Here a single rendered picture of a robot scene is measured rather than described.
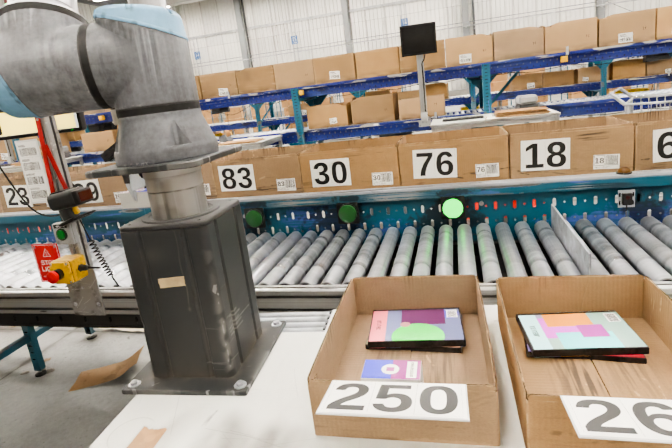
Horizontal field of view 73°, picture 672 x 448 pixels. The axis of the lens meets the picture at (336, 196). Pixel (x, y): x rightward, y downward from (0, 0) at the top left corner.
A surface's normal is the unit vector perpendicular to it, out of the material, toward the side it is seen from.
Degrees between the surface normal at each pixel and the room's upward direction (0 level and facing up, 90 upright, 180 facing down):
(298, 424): 0
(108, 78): 112
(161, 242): 90
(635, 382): 1
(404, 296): 89
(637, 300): 90
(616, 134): 90
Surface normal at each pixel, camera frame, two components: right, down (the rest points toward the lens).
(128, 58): 0.15, 0.19
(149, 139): 0.05, -0.14
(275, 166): -0.23, 0.26
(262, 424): -0.12, -0.97
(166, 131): 0.36, -0.20
